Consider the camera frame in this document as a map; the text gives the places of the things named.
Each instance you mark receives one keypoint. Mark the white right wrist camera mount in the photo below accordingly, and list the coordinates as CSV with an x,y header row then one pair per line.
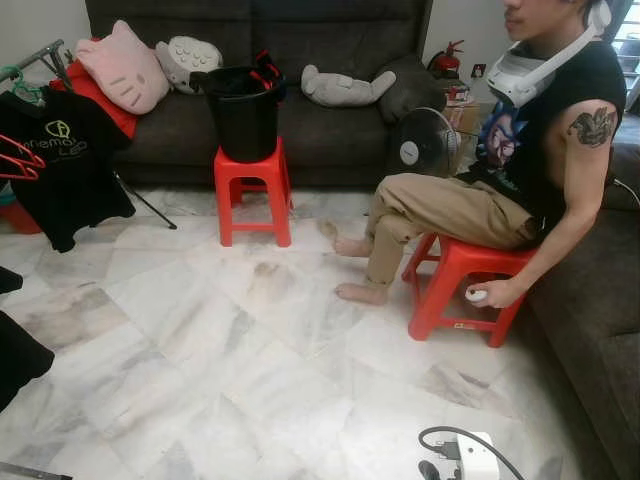
x,y
478,460

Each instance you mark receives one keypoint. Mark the white VR headset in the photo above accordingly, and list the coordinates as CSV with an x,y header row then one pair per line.
x,y
515,85

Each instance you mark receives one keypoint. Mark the white handheld controller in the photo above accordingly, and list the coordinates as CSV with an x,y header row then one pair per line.
x,y
478,294

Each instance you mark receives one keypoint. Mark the grey long creature plush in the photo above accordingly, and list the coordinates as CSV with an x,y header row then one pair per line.
x,y
340,88

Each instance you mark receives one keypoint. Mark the black polo shirt with logo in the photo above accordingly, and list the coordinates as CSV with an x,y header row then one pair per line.
x,y
60,180

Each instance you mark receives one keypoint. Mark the red fire extinguisher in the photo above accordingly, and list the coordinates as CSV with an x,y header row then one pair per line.
x,y
445,65

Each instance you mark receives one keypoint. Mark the pink cat face pillow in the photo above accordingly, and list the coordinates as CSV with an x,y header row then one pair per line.
x,y
125,70

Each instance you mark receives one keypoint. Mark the black plastic bucket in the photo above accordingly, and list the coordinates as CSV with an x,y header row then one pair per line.
x,y
245,125

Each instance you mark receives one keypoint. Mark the green plastic hanger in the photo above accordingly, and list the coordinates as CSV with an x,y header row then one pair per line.
x,y
28,95

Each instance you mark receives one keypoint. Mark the grey round creature pillow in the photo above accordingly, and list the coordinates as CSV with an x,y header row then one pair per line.
x,y
188,58

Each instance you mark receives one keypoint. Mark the black standing fan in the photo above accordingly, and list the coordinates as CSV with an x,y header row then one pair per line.
x,y
410,152

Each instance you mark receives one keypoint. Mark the red plastic stool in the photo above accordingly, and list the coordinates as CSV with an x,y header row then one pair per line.
x,y
465,262
250,165

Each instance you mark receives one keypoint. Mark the person in khaki trousers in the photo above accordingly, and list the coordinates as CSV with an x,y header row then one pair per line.
x,y
520,150

